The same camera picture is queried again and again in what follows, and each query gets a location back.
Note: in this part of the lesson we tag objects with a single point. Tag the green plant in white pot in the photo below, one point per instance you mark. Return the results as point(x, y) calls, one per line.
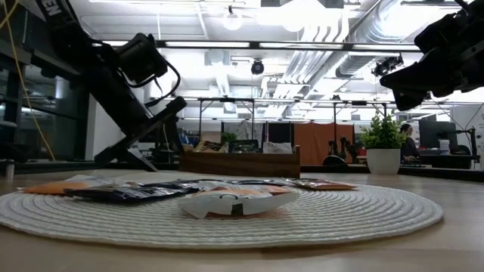
point(382, 162)

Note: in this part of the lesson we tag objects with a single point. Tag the person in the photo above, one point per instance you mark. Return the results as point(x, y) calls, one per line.
point(409, 147)

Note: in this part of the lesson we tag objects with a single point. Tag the black office desk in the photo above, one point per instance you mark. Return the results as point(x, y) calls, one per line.
point(450, 160)

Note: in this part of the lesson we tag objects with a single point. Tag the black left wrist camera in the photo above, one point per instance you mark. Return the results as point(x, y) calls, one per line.
point(141, 58)

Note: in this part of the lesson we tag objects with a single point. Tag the small black robot arms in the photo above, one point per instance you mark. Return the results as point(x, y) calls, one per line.
point(342, 147)

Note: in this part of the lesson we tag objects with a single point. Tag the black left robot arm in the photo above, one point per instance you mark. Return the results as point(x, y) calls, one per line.
point(75, 49)

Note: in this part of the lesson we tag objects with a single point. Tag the white orange Tazo tea packet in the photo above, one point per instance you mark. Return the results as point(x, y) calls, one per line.
point(227, 206)
point(278, 190)
point(277, 148)
point(56, 187)

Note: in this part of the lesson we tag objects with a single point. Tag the white round woven placemat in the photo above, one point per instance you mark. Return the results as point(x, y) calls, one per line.
point(340, 215)

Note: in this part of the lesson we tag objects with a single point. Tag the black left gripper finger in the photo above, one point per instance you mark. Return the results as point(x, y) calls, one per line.
point(146, 158)
point(136, 158)

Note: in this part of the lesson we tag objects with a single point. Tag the white container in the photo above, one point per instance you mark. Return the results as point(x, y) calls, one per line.
point(444, 147)

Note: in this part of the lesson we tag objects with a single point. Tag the black blackcurrant tea packet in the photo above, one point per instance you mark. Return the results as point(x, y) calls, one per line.
point(257, 182)
point(244, 146)
point(125, 193)
point(170, 184)

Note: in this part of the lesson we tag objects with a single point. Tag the black computer monitor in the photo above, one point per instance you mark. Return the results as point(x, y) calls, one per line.
point(431, 134)

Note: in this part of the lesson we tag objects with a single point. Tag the black ceiling device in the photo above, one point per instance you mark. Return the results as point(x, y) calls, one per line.
point(387, 65)

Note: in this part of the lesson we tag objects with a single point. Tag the small grey cylinder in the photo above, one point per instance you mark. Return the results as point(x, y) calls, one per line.
point(9, 170)

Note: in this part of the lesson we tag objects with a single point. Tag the white globe ceiling lamp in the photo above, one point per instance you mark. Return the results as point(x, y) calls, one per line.
point(231, 20)

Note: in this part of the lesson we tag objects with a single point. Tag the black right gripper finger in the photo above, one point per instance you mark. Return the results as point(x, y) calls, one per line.
point(416, 71)
point(408, 85)

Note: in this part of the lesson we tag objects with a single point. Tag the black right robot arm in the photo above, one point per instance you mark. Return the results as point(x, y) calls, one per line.
point(478, 38)

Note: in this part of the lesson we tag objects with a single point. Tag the black overhead camera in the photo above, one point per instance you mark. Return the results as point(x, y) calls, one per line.
point(257, 67)

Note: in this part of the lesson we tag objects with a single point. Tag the orange partition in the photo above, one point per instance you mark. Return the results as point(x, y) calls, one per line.
point(314, 143)

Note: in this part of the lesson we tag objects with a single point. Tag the wooden compartment tray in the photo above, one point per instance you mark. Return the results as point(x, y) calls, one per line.
point(242, 164)

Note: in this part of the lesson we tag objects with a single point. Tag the orange mango tea packet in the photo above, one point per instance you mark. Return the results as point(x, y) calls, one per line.
point(321, 184)
point(210, 146)

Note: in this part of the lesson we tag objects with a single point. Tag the small green potted plant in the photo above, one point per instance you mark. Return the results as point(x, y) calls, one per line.
point(228, 136)

